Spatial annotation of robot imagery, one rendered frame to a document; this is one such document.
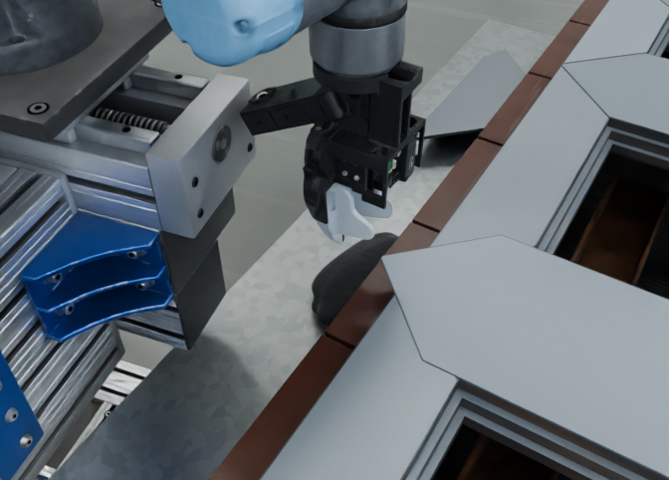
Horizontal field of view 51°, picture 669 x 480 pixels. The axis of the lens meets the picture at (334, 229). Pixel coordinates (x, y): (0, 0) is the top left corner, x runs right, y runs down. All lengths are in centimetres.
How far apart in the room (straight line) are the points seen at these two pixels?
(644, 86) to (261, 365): 60
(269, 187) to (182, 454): 141
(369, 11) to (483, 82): 71
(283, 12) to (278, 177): 172
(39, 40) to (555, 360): 50
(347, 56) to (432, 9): 255
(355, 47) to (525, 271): 29
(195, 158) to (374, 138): 15
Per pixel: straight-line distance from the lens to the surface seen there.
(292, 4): 44
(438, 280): 68
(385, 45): 54
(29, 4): 64
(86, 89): 62
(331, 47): 54
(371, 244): 91
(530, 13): 313
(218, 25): 43
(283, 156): 222
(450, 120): 112
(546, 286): 69
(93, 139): 66
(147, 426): 81
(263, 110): 63
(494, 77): 124
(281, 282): 91
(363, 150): 58
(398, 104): 56
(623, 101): 98
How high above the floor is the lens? 135
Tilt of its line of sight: 43 degrees down
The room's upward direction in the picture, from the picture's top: straight up
